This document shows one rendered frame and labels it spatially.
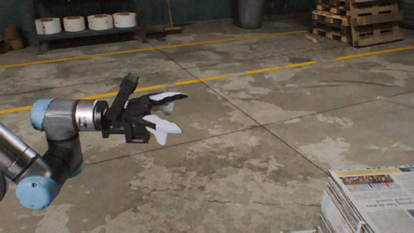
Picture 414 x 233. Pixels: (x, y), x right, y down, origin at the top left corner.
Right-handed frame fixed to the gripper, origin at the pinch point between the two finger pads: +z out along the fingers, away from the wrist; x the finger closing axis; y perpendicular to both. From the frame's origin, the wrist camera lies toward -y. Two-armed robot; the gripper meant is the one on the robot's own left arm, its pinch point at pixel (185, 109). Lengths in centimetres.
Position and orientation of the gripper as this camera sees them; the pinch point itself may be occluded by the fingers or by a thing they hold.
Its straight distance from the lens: 84.6
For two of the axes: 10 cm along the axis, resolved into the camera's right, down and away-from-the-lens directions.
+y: 0.0, 8.4, 5.4
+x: -0.4, 5.4, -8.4
